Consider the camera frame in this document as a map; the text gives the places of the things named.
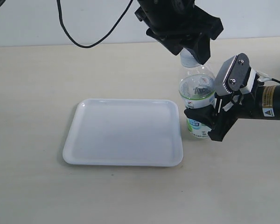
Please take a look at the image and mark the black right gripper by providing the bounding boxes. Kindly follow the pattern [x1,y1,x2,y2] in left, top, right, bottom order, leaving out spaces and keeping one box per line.
[184,86,264,141]

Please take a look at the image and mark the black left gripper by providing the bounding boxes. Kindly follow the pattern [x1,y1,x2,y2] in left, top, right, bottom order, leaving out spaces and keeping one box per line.
[135,0,224,65]

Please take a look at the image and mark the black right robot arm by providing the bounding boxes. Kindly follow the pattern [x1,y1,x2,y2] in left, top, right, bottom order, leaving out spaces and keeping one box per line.
[184,79,280,141]

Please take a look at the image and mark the white rectangular plastic tray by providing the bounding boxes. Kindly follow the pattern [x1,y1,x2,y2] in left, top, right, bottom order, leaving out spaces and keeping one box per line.
[63,98,183,167]

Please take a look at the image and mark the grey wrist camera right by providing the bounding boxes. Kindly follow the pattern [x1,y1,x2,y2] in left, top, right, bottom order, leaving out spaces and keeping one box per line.
[214,53,256,97]

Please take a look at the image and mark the clear plastic water bottle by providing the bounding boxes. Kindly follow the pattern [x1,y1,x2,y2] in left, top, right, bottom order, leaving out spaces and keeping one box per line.
[178,63,217,140]

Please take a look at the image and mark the white bottle cap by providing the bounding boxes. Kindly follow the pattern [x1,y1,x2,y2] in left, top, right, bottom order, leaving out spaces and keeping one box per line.
[180,49,200,68]

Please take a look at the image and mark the white cable at right wrist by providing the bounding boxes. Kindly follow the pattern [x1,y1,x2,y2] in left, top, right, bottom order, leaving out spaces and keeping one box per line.
[256,71,280,84]

